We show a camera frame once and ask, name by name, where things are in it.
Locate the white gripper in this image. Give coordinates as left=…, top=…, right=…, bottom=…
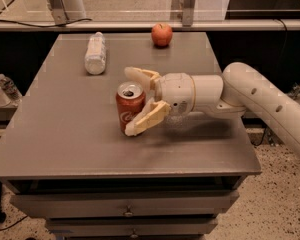
left=124, top=67, right=194, bottom=136

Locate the red coke can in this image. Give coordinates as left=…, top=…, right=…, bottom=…
left=116, top=81, right=146, bottom=132

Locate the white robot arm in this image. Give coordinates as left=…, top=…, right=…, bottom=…
left=124, top=62, right=300, bottom=157

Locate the red apple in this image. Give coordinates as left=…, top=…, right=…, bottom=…
left=151, top=23, right=173, bottom=47

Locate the clear plastic water bottle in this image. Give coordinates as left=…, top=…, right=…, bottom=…
left=84, top=32, right=106, bottom=75

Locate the grey drawer cabinet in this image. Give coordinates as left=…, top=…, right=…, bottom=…
left=0, top=32, right=261, bottom=240

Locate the top grey drawer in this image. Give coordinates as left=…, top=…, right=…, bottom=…
left=10, top=191, right=239, bottom=219

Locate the grey drawer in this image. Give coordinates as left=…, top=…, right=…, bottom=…
left=46, top=216, right=217, bottom=237
left=10, top=191, right=239, bottom=219

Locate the lower grey drawer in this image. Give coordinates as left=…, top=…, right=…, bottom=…
left=46, top=216, right=217, bottom=237

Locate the small bottle on side shelf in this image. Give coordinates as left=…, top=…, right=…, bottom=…
left=0, top=74, right=22, bottom=102

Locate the grey metal bracket right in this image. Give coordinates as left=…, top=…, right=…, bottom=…
left=170, top=0, right=196, bottom=27

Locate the grey metal bracket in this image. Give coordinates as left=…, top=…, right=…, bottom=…
left=170, top=0, right=196, bottom=27
left=48, top=0, right=68, bottom=25

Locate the grey metal bracket left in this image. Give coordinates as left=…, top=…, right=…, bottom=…
left=48, top=0, right=68, bottom=25

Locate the black cable on ledge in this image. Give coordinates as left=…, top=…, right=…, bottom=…
left=0, top=17, right=94, bottom=29

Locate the black floor cable left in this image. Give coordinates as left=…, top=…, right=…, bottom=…
left=0, top=214, right=29, bottom=232

